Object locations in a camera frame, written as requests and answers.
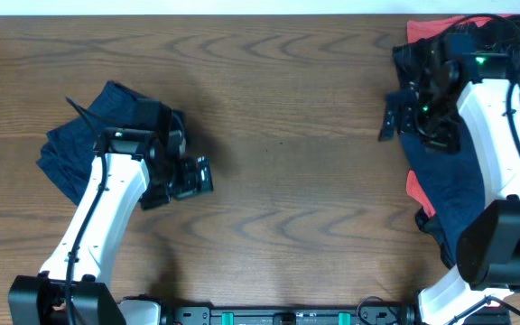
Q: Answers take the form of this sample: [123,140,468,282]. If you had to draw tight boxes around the navy blue shorts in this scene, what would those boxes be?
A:
[36,79,188,207]

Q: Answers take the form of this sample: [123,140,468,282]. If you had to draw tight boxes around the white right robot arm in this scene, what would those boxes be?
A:
[379,50,520,324]

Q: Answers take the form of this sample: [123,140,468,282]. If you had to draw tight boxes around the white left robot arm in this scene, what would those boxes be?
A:
[8,127,213,324]

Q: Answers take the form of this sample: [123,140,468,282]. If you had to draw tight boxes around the blue garment in pile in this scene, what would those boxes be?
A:
[397,58,520,272]

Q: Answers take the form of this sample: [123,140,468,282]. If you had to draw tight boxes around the coral pink garment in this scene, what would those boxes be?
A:
[405,14,514,218]

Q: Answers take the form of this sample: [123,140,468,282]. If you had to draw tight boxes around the black striped garment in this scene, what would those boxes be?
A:
[393,14,520,87]

